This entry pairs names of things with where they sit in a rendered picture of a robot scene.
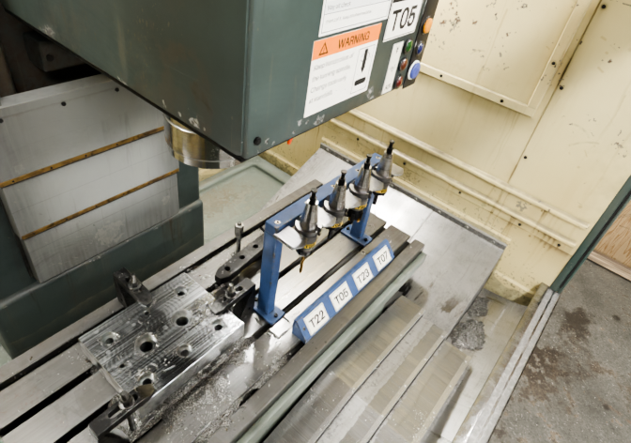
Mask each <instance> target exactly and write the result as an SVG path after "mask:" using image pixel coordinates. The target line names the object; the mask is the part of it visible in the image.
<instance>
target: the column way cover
mask: <svg viewBox="0 0 631 443"><path fill-rule="evenodd" d="M0 101H1V104H2V106H0V197H1V200H2V203H3V205H4V208H5V210H6V212H7V214H8V219H9V221H10V224H11V226H12V229H13V231H14V233H15V234H16V235H17V236H18V237H19V239H20V241H21V243H22V245H23V250H24V252H25V255H26V258H27V260H28V263H29V265H30V267H31V270H32V272H33V275H34V277H35V278H36V279H37V281H38V282H39V283H43V282H45V281H47V280H49V279H51V278H52V277H54V276H56V275H58V274H60V273H62V272H64V271H66V270H68V269H70V268H71V267H74V266H76V265H78V264H80V263H82V262H83V261H85V260H87V259H89V258H91V257H93V256H95V255H97V254H99V253H101V252H103V251H105V250H107V249H109V248H111V247H113V246H115V245H116V244H118V243H120V242H122V241H124V240H126V239H128V238H130V237H132V236H134V235H136V234H138V233H140V232H142V231H144V230H146V229H147V228H149V227H151V226H153V225H155V224H157V223H159V222H162V221H164V220H166V219H168V218H170V217H171V216H173V215H175V214H177V213H178V212H179V205H178V192H177V173H178V171H179V164H178V160H177V159H176V158H174V157H173V156H172V155H171V154H170V152H169V151H168V149H167V144H166V141H165V136H164V125H163V114H162V112H161V111H160V110H158V109H157V108H155V107H154V106H152V105H150V104H149V103H147V102H146V101H144V100H143V99H141V98H139V97H137V96H136V95H134V94H133V93H132V92H131V91H129V90H128V89H126V88H124V87H123V86H121V85H120V84H118V83H116V82H114V81H113V80H111V79H110V78H108V77H107V76H105V75H104V74H98V75H94V76H90V77H85V78H82V79H78V80H74V81H70V82H65V83H62V84H55V85H50V86H46V87H42V88H39V89H34V90H30V91H26V92H22V93H19V94H14V95H10V96H6V97H2V98H0Z"/></svg>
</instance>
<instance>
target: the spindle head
mask: <svg viewBox="0 0 631 443"><path fill-rule="evenodd" d="M323 1H324V0H1V4H2V5H3V7H4V10H5V12H7V13H8V14H10V15H11V16H13V17H14V18H16V19H17V20H19V21H21V22H22V23H24V24H26V25H27V26H29V27H31V28H32V29H34V30H35V31H37V32H38V33H40V34H41V35H43V36H44V37H45V38H47V39H49V40H50V41H52V42H53V43H55V44H57V45H58V46H60V47H61V48H63V49H64V50H66V51H68V52H69V53H71V54H73V55H74V56H76V57H77V58H79V59H81V60H82V61H84V62H85V63H86V64H87V65H89V66H91V67H92V68H94V69H96V70H97V71H99V72H100V73H102V74H104V75H105V76H107V77H108V78H110V79H111V80H113V81H114V82H116V83H118V84H120V85H121V86H123V87H124V88H126V89H128V90H129V91H131V92H132V93H133V94H134V95H136V96H137V97H139V98H141V99H143V100H144V101H146V102H147V103H149V104H150V105H152V106H154V107H155V108H157V109H158V110H160V111H161V112H163V113H165V114H166V115H168V116H170V117H171V118H173V119H174V120H176V121H177V122H178V123H180V124H181V125H183V126H184V127H186V128H188V129H189V130H191V131H193V132H194V133H196V134H197V135H199V136H201V137H202V138H204V139H205V140H207V141H208V142H210V143H211V144H213V145H215V146H217V147H218V148H220V149H221V150H222V151H224V152H225V153H227V154H228V155H230V156H231V157H233V158H234V159H236V160H238V161H240V162H244V161H246V160H248V159H250V158H253V157H255V156H257V155H259V154H261V153H263V152H265V151H267V150H269V149H271V148H273V147H275V146H277V145H280V144H282V143H284V142H286V141H288V140H290V139H292V138H294V137H296V136H299V135H301V134H303V133H304V132H306V131H308V130H311V129H313V128H315V127H317V126H319V125H322V124H324V123H326V122H328V121H330V120H332V119H334V118H335V117H337V116H339V115H343V114H345V113H347V112H349V111H351V110H353V109H355V108H357V107H359V106H361V105H363V104H364V103H367V102H369V101H371V100H373V99H376V98H378V97H380V96H382V95H384V94H386V93H389V92H391V91H393V90H394V88H393V84H394V81H395V79H396V77H397V76H398V75H400V74H402V75H403V76H404V80H403V82H402V84H401V86H402V85H403V83H404V81H405V77H406V74H407V70H408V65H407V67H406V68H405V70H404V71H402V72H400V71H399V70H398V66H399V63H400V61H401V59H402V58H403V57H405V56H406V57H407V58H408V64H409V60H410V58H411V54H412V50H413V47H414V43H415V40H416V37H417V34H418V30H419V26H420V23H421V19H422V16H423V10H424V6H425V3H426V0H423V2H422V6H421V10H420V13H419V17H418V20H417V23H416V27H415V30H414V32H412V33H409V34H406V35H404V36H401V37H398V38H393V39H390V40H387V41H384V42H382V40H383V36H384V32H385V27H386V23H387V20H388V18H387V19H385V20H381V21H377V22H374V23H368V24H365V25H361V26H357V27H354V28H350V29H347V30H343V31H340V32H336V33H332V34H329V35H326V36H322V37H319V36H318V34H319V27H320V21H321V14H322V8H323ZM378 23H381V28H380V32H379V37H378V41H377V48H376V52H375V57H374V61H373V65H372V69H371V73H370V78H369V82H368V85H367V90H365V91H363V92H361V93H360V94H357V95H355V96H353V97H351V98H348V99H345V100H343V101H340V102H338V103H336V104H334V105H332V106H330V107H328V108H326V109H324V110H321V111H319V112H317V113H315V114H312V115H309V116H307V117H304V110H305V102H306V96H307V89H308V82H309V75H310V68H311V62H312V54H313V48H314V41H317V40H321V39H323V38H330V37H333V36H337V35H340V34H344V33H347V32H350V31H354V30H357V29H361V28H364V27H367V26H371V25H374V24H378ZM408 38H413V46H412V48H411V50H410V52H409V53H407V54H404V52H403V48H404V45H405V43H406V41H407V40H408ZM402 41H404V43H403V47H402V50H401V53H400V57H399V61H398V65H397V68H396V72H395V75H394V79H393V83H392V89H391V91H388V92H386V93H384V94H382V95H381V92H382V88H383V85H384V81H385V77H386V73H387V69H388V66H389V62H390V58H391V54H392V47H393V44H396V43H399V42H402Z"/></svg>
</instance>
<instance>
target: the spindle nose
mask: <svg viewBox="0 0 631 443"><path fill-rule="evenodd" d="M162 114H163V125H164V136H165V141H166V144H167V149H168V151H169V152H170V154H171V155H172V156H173V157H174V158H176V159H177V160H179V161H181V162H183V163H185V164H187V165H190V166H192V167H196V168H202V169H224V168H230V167H234V166H237V165H239V164H241V163H242V162H240V161H238V160H236V159H234V158H233V157H231V156H230V155H228V154H227V153H225V152H224V151H222V150H221V149H220V148H218V147H217V146H215V145H213V144H211V143H210V142H208V141H207V140H205V139H204V138H202V137H201V136H199V135H197V134H196V133H194V132H193V131H191V130H189V129H188V128H186V127H184V126H183V125H181V124H180V123H178V122H177V121H176V120H174V119H173V118H171V117H170V116H168V115H166V114H165V113H162Z"/></svg>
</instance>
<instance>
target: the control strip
mask: <svg viewBox="0 0 631 443"><path fill-rule="evenodd" d="M438 3H439V0H426V4H425V7H424V11H423V16H422V19H421V23H420V26H419V30H418V34H417V37H416V40H415V43H414V47H413V50H412V54H411V58H410V60H409V64H408V70H407V74H406V77H405V81H404V83H403V87H402V89H404V88H406V87H408V86H410V85H412V84H414V83H415V80H416V78H414V79H411V78H410V77H409V74H410V71H411V69H412V67H413V66H414V64H415V63H417V62H418V63H420V64H421V61H422V57H423V52H424V48H425V45H426V42H427V39H428V36H429V32H430V31H429V32H428V33H426V34H425V33H424V32H423V27H424V25H425V23H426V21H427V20H428V19H429V18H431V19H432V20H434V16H435V13H436V10H437V6H438ZM411 40H412V42H413V38H408V40H407V41H406V43H405V45H404V48H403V52H404V54H407V53H409V52H410V51H409V52H406V48H407V45H408V43H409V42H410V41H411ZM422 43H423V45H424V46H423V51H422V52H421V53H420V54H418V49H419V47H420V45H421V44H422ZM405 59H407V60H408V58H407V57H406V56H405V57H403V58H402V59H401V61H400V63H399V66H398V70H399V71H400V72H402V71H404V70H401V66H402V64H403V62H404V60H405ZM400 77H403V80H404V76H403V75H402V74H400V75H398V76H397V77H396V79H395V81H394V84H393V88H394V89H398V88H399V87H400V86H401V85H400V86H399V87H396V84H397V81H398V79H399V78H400Z"/></svg>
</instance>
